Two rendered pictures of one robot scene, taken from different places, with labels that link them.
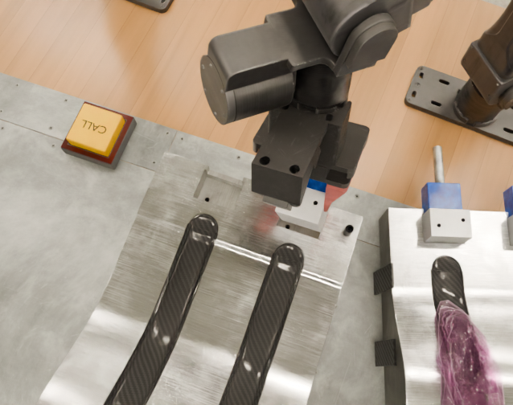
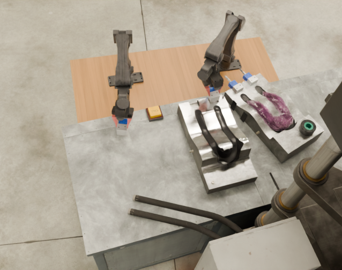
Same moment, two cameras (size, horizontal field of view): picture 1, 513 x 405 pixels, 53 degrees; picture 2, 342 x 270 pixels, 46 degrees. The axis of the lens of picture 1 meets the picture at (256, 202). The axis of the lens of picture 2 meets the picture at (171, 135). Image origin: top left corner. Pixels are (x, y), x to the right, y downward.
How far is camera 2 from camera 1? 163 cm
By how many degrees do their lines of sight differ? 21
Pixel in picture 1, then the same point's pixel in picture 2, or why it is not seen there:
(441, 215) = (236, 86)
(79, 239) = (168, 135)
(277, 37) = (208, 63)
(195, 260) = (200, 118)
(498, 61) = (227, 53)
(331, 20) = (216, 57)
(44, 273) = (167, 145)
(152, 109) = (159, 103)
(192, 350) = (213, 132)
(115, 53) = (140, 96)
